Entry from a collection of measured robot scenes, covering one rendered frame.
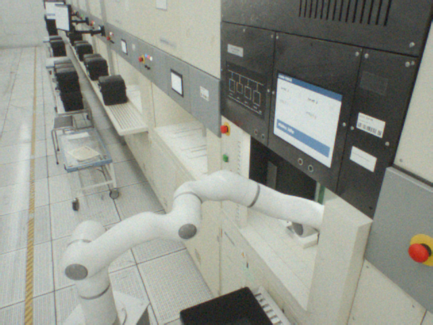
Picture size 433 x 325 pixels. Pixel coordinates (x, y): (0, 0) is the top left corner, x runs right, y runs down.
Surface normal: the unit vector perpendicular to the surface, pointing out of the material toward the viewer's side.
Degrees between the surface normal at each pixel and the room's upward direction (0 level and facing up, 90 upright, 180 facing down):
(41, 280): 0
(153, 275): 0
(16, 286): 0
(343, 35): 90
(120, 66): 90
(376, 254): 90
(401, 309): 90
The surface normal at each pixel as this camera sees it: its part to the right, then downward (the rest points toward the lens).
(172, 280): -0.02, -0.88
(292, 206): -0.41, -0.37
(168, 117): 0.42, 0.42
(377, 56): -0.91, 0.21
